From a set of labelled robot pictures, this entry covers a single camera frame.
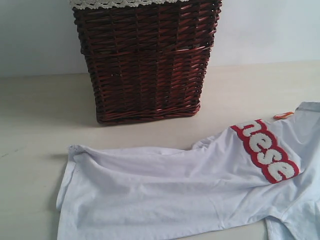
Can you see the white t-shirt red lettering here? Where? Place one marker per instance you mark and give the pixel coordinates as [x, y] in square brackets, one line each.
[251, 171]

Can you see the orange garment tag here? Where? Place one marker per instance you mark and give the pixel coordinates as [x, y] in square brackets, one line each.
[283, 116]

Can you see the dark brown wicker basket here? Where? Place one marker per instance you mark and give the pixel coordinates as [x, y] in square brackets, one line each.
[147, 63]

